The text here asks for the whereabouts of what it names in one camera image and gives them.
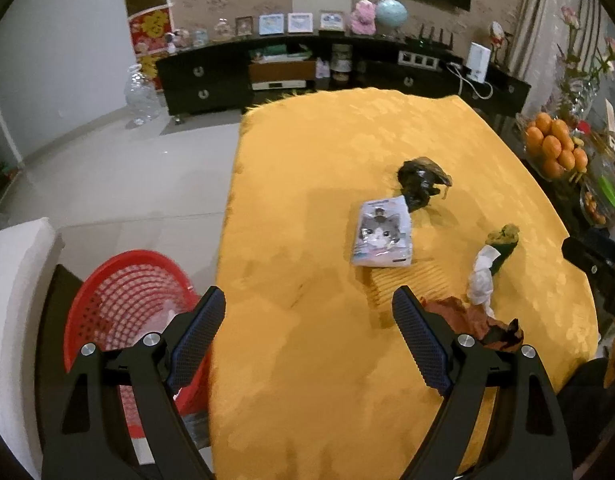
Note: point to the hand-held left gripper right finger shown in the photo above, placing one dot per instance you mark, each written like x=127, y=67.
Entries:
x=420, y=345

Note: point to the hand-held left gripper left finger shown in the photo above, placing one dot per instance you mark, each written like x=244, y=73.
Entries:
x=195, y=345

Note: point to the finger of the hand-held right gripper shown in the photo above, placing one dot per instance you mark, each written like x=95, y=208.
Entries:
x=605, y=260

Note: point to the brown wrapper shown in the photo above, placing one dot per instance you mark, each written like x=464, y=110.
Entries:
x=475, y=322

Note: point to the white tissue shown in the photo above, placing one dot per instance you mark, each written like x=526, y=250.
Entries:
x=481, y=280

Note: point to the red plastic basket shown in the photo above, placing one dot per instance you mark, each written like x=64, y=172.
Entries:
x=107, y=300

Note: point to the green yellow wrapper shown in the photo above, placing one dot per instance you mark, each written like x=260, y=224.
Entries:
x=502, y=245

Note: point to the cat print tissue pack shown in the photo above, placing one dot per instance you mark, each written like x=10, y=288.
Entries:
x=382, y=232

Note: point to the black plastic bag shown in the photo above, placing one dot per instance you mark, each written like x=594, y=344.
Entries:
x=420, y=180

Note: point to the yellow tablecloth table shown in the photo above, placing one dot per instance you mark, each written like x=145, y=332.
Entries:
x=327, y=285

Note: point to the bowl of oranges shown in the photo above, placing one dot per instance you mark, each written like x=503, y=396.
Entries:
x=555, y=147

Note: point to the white cushioned bench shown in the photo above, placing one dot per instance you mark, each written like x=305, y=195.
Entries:
x=17, y=310

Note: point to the flower vase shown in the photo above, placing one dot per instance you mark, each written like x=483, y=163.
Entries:
x=587, y=70

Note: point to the white box device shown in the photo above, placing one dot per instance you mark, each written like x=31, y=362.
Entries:
x=479, y=62

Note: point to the white red figurine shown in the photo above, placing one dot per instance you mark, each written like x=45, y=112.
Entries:
x=498, y=42

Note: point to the beige curtain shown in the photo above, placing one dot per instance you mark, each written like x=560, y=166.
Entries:
x=542, y=20

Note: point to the large clear water bottle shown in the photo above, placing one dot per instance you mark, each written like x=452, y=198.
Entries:
x=142, y=95

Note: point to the black tv cabinet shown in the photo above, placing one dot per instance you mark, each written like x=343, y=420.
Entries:
x=212, y=85

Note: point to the silver media player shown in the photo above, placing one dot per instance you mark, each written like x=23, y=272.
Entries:
x=280, y=85

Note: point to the white socket panel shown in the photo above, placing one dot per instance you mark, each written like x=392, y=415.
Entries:
x=418, y=59

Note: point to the black router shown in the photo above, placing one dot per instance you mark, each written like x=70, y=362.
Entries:
x=430, y=42

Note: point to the brown drawer box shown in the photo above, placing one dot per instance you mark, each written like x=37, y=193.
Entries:
x=282, y=71

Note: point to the glass jar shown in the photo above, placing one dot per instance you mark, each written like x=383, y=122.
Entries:
x=342, y=62

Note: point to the white robot toy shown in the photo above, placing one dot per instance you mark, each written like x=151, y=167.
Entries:
x=172, y=42

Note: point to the green package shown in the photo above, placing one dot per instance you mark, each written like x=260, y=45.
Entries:
x=277, y=52

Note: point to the small snow globe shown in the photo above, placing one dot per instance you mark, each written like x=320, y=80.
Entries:
x=201, y=37

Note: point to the large snow globe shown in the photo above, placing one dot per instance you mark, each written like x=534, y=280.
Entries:
x=223, y=30

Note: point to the light blue globe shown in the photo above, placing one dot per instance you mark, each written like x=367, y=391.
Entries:
x=391, y=14

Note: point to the pink plush toy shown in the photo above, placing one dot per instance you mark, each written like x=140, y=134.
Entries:
x=363, y=16

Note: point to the beige board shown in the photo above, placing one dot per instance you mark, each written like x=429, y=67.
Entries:
x=307, y=2

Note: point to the red festive wall poster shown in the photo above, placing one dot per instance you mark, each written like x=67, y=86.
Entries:
x=150, y=35

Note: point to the small brown picture frame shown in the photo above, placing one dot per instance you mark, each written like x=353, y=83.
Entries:
x=244, y=25

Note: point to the blue picture frame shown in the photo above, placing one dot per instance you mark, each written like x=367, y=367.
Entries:
x=271, y=24

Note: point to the small light picture frame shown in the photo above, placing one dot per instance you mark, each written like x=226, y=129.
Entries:
x=332, y=20

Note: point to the white picture frame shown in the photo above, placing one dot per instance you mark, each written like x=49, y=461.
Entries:
x=300, y=23

